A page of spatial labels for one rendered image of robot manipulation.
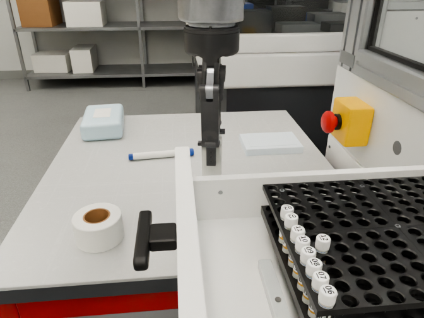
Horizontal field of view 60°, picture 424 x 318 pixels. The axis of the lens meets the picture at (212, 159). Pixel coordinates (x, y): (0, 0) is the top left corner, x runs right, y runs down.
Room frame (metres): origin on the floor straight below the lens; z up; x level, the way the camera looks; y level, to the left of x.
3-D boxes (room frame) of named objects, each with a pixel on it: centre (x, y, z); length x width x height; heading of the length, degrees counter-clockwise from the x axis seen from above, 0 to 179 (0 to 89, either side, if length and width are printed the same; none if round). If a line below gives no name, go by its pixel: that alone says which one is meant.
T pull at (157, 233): (0.26, 0.05, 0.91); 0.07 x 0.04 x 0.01; 6
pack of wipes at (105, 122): (0.86, 0.27, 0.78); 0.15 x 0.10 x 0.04; 11
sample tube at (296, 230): (0.26, -0.08, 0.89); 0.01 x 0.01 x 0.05
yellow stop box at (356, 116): (0.62, -0.25, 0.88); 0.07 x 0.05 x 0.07; 6
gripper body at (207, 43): (0.52, 0.00, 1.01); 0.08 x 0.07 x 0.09; 177
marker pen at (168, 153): (0.70, 0.11, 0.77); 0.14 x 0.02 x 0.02; 101
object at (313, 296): (0.27, -0.08, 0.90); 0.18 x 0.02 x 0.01; 6
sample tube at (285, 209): (0.30, -0.07, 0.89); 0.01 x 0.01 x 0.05
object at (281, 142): (0.76, -0.13, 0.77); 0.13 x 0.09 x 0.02; 96
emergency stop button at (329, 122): (0.62, -0.21, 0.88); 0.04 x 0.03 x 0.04; 6
